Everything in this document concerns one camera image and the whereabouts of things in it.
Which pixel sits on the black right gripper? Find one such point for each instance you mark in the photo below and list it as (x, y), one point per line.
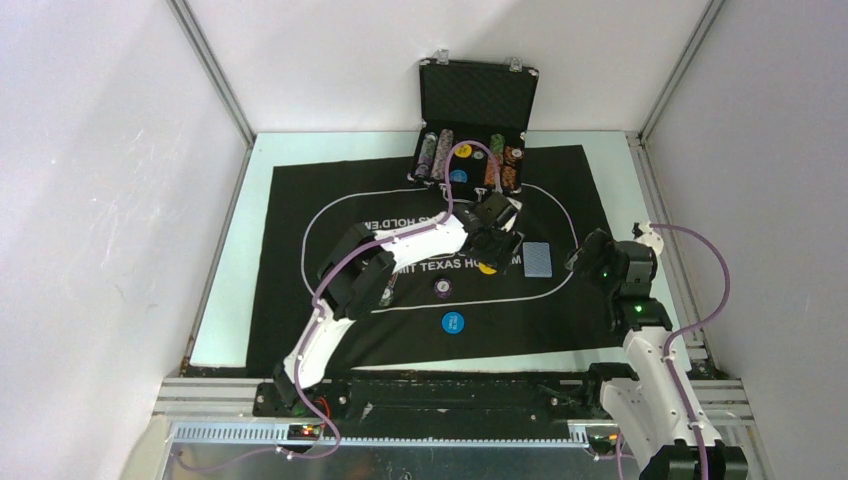
(601, 246)

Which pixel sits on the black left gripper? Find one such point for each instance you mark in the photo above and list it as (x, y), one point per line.
(499, 256)

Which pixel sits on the blue card deck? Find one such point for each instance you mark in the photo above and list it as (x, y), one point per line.
(537, 260)

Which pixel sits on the blue round button chip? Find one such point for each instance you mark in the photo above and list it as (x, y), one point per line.
(453, 322)

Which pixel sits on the yellow round button chip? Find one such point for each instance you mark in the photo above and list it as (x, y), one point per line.
(487, 270)

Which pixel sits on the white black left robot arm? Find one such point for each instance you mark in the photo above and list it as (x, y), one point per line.
(353, 277)

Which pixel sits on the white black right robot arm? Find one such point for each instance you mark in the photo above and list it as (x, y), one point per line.
(649, 396)

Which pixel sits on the black poker felt mat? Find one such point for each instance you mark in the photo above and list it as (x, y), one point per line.
(309, 209)

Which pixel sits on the blue button in case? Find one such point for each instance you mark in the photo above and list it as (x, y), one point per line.
(458, 176)

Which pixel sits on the brown chip row in case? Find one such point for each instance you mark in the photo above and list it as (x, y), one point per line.
(511, 162)

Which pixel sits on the pink grey chip row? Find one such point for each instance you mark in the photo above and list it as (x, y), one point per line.
(443, 146)

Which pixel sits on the yellow button in case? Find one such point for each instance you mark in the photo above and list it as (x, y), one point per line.
(463, 151)

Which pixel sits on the green orange chip row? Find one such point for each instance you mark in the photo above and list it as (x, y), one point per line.
(494, 163)

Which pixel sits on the purple chip row in case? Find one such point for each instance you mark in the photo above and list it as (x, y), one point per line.
(426, 156)

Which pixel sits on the black aluminium chip case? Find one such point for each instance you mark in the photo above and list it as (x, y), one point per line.
(475, 100)

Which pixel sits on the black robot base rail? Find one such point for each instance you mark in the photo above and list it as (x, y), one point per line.
(455, 406)

